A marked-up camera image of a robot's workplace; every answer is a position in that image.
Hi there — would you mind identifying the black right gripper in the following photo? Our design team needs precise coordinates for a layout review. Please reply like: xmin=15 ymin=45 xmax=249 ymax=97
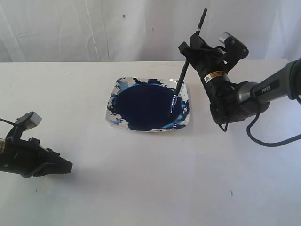
xmin=178 ymin=33 xmax=242 ymax=124

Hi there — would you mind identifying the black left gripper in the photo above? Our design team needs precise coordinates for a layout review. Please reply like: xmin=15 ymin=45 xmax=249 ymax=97
xmin=0 ymin=125 xmax=72 ymax=177

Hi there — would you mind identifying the black paintbrush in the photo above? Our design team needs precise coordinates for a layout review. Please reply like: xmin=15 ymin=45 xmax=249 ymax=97
xmin=169 ymin=8 xmax=207 ymax=114

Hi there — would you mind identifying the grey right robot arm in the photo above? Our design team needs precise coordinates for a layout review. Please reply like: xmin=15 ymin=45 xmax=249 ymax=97
xmin=179 ymin=32 xmax=301 ymax=125

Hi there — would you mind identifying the white plate with blue paint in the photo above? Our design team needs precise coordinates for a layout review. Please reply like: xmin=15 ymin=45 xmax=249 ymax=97
xmin=105 ymin=77 xmax=190 ymax=132

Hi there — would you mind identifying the white backdrop curtain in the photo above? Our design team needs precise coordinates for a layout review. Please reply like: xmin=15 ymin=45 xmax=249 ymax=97
xmin=0 ymin=0 xmax=301 ymax=62

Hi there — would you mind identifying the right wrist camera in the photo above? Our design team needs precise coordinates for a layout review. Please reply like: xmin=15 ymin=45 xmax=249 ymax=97
xmin=218 ymin=32 xmax=249 ymax=72

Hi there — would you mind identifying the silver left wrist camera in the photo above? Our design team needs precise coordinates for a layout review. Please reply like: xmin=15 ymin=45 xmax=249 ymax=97
xmin=15 ymin=112 xmax=42 ymax=131

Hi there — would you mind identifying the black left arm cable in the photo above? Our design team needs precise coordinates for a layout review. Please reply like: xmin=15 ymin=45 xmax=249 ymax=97
xmin=0 ymin=118 xmax=17 ymax=127

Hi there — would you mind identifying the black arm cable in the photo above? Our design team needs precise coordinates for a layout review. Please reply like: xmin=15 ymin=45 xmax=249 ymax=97
xmin=218 ymin=103 xmax=301 ymax=147
xmin=0 ymin=118 xmax=17 ymax=127

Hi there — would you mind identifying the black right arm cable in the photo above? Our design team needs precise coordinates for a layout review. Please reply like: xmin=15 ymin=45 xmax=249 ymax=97
xmin=218 ymin=103 xmax=301 ymax=147

